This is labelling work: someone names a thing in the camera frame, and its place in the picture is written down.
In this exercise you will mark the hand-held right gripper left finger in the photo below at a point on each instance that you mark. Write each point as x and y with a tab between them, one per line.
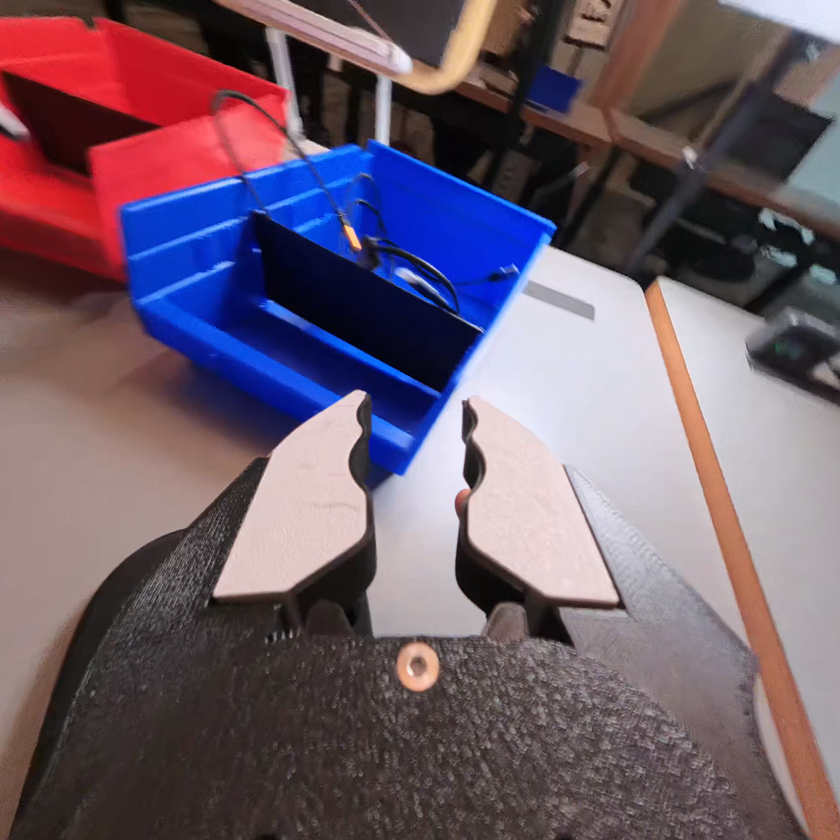
302	518

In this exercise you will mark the red plastic bin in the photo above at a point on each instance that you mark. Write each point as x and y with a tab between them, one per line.
164	164

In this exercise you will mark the dark grey box device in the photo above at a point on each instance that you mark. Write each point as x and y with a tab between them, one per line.
797	348

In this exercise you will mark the black blue-bin divider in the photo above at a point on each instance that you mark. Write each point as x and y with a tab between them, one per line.
367	315

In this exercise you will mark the wooden background table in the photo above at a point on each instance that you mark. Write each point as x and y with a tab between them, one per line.
590	124

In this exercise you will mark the small blue bin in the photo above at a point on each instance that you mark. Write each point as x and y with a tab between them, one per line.
556	88

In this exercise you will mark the black red-bin divider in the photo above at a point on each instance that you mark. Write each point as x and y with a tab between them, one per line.
65	118

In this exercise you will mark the white wooden tablet stand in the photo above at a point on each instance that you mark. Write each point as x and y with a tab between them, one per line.
453	65

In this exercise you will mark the dark tape strip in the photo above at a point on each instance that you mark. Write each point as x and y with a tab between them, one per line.
561	300

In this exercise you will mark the person's right hand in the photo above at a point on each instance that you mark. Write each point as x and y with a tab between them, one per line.
463	505

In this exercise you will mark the blue plastic bin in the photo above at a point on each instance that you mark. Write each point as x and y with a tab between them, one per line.
216	262

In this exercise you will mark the slim silver usb hub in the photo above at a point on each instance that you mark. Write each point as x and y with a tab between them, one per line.
410	275

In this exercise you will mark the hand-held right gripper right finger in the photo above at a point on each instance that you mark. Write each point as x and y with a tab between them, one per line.
531	525

